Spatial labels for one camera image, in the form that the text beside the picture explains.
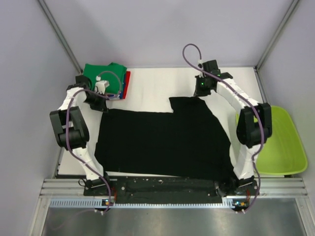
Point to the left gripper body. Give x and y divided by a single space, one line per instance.
95 101

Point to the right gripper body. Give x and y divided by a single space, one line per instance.
201 88

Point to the black t-shirt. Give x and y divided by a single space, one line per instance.
187 142

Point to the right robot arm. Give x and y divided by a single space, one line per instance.
254 125

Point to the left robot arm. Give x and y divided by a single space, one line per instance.
71 131

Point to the green folded t-shirt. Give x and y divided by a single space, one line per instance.
114 73

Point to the red folded t-shirt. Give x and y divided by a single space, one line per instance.
125 85

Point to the lime green plastic bin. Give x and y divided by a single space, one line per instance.
282 154

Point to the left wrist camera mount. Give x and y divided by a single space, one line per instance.
101 85

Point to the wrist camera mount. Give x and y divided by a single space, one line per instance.
200 64
101 85

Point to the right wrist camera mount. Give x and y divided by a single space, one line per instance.
200 64

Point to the right aluminium frame post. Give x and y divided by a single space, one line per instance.
278 32

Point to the aluminium frame post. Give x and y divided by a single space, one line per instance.
278 32
60 36

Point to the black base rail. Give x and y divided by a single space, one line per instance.
171 190

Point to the grey slotted cable duct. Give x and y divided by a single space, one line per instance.
101 203

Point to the left aluminium frame post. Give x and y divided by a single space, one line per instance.
60 36

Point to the aluminium front frame rail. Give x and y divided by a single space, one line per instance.
270 188

